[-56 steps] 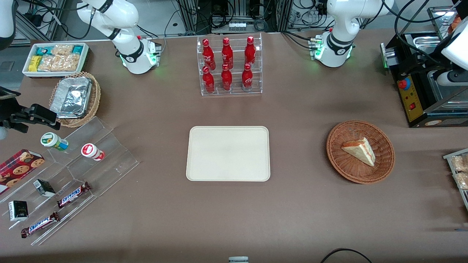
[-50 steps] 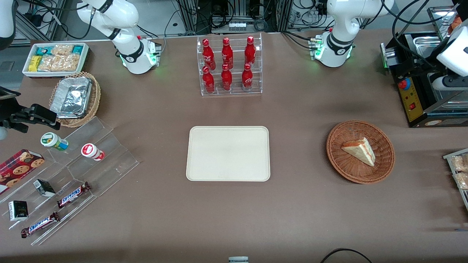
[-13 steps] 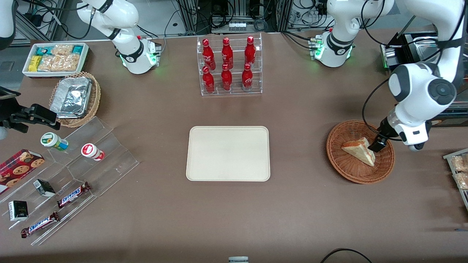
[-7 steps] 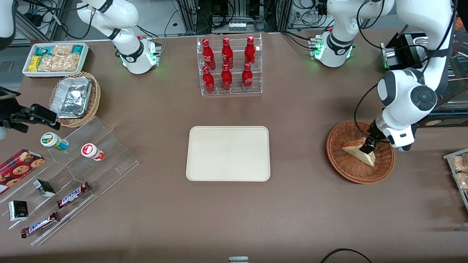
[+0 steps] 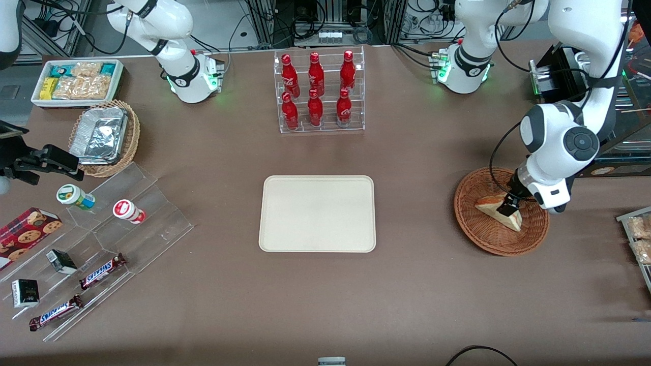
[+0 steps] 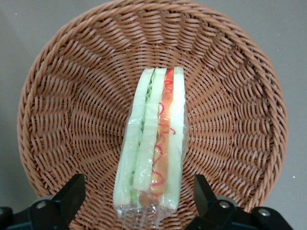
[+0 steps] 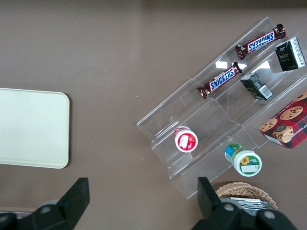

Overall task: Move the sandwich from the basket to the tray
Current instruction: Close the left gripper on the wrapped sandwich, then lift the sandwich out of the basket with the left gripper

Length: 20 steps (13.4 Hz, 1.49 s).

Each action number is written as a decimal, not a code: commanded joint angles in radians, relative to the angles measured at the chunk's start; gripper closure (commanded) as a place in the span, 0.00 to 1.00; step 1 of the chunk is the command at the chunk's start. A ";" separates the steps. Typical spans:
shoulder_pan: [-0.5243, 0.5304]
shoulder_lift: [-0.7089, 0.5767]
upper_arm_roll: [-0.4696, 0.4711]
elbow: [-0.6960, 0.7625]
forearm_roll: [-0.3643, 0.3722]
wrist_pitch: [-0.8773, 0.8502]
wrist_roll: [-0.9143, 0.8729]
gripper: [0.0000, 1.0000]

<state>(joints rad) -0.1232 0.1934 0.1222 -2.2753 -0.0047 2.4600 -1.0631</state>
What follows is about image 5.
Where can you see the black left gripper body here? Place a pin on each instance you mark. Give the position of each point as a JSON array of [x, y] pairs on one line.
[[513, 195]]

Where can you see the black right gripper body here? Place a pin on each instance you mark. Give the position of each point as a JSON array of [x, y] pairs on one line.
[[21, 160]]

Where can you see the triangular sandwich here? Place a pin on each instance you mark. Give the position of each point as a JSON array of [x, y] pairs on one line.
[[488, 206]]

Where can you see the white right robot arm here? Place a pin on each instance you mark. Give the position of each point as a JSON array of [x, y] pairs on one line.
[[175, 30]]

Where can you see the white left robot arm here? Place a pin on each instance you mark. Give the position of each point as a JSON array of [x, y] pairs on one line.
[[559, 142]]

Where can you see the round brown wicker basket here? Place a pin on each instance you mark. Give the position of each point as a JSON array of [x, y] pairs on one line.
[[478, 231]]

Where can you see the oval wicker basket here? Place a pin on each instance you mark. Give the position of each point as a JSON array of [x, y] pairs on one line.
[[133, 134]]

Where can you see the grey tray with snacks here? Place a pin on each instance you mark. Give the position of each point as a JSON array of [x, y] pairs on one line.
[[623, 217]]

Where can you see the cream rectangular tray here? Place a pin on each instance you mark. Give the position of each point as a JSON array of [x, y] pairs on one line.
[[318, 213]]

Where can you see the green label yogurt bottle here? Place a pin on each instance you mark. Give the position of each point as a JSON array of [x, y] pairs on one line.
[[74, 196]]

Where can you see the aluminium foil container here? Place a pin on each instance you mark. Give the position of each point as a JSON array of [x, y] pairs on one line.
[[99, 134]]

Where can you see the white rectangular snack bin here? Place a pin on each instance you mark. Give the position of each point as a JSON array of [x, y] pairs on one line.
[[35, 99]]

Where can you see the yellow snack packet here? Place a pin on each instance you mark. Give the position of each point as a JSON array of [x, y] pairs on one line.
[[49, 88]]

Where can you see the red cookie box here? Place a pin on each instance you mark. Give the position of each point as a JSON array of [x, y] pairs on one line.
[[25, 234]]

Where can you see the large clear cracker bag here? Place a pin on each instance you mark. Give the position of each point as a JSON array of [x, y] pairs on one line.
[[84, 88]]

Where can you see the red label yogurt bottle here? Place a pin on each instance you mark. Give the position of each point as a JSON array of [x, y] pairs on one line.
[[128, 210]]

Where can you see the teal snack packet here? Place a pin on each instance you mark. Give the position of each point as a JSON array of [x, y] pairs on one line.
[[61, 70], [108, 68]]

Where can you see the small black box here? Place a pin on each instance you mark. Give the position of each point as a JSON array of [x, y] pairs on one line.
[[25, 293], [61, 261]]

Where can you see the small clear cracker bag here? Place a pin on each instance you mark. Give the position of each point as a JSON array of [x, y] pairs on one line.
[[86, 69]]

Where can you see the snickers chocolate bar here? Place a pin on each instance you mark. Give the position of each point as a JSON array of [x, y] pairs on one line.
[[101, 271], [56, 312]]

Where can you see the clear acrylic stepped stand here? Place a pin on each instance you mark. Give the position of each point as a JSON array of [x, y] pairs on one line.
[[152, 229]]

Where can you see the clear snack pack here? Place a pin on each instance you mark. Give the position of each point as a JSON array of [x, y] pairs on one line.
[[640, 227], [642, 251]]

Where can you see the black machine with yellow panel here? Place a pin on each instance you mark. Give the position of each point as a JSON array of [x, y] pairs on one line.
[[559, 63]]

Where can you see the clear acrylic bottle rack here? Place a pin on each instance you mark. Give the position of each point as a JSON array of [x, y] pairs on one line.
[[356, 124]]

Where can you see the red cola bottle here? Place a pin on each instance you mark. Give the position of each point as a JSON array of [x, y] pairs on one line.
[[348, 73], [315, 112], [290, 114], [289, 79], [344, 109], [316, 76]]

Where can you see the small grey device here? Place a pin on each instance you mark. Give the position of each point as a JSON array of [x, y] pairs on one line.
[[331, 362]]

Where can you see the white power strip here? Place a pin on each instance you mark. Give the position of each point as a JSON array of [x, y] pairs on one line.
[[330, 36]]

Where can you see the aluminium frame rack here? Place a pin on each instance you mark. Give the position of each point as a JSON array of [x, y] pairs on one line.
[[264, 20]]

